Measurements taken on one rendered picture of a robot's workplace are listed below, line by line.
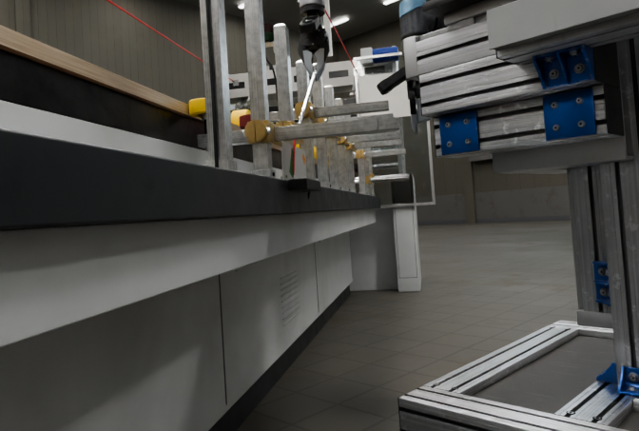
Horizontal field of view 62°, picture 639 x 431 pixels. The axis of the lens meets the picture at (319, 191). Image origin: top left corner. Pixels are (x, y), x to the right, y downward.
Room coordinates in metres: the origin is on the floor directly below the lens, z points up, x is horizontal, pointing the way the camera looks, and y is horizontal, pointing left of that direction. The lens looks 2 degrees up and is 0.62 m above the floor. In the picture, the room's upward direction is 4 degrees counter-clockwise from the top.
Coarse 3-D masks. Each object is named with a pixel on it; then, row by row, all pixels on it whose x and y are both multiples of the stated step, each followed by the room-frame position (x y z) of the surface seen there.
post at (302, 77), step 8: (296, 64) 1.71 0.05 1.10; (296, 72) 1.71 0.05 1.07; (304, 72) 1.71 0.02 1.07; (304, 80) 1.71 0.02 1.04; (304, 88) 1.71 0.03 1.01; (304, 96) 1.71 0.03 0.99; (304, 120) 1.71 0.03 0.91; (304, 144) 1.71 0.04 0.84; (312, 144) 1.72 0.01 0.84; (312, 152) 1.71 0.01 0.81; (312, 160) 1.70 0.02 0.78; (312, 168) 1.70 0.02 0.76; (312, 176) 1.70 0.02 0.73
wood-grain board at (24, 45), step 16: (0, 32) 0.72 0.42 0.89; (16, 32) 0.75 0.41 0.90; (0, 48) 0.73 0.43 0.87; (16, 48) 0.75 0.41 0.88; (32, 48) 0.78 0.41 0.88; (48, 48) 0.81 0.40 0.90; (48, 64) 0.82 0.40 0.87; (64, 64) 0.85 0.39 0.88; (80, 64) 0.89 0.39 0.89; (96, 80) 0.93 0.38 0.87; (112, 80) 0.98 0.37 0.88; (128, 80) 1.04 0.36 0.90; (144, 96) 1.09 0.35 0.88; (160, 96) 1.16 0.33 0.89; (176, 112) 1.25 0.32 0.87; (240, 128) 1.66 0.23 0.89
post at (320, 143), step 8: (320, 80) 1.95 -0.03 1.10; (312, 88) 1.96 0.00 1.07; (320, 88) 1.95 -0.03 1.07; (320, 96) 1.95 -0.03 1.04; (320, 104) 1.95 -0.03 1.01; (320, 144) 1.95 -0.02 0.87; (320, 152) 1.95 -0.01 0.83; (320, 160) 1.95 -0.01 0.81; (320, 168) 1.95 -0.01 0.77; (320, 176) 1.95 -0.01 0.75; (328, 176) 1.97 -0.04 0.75
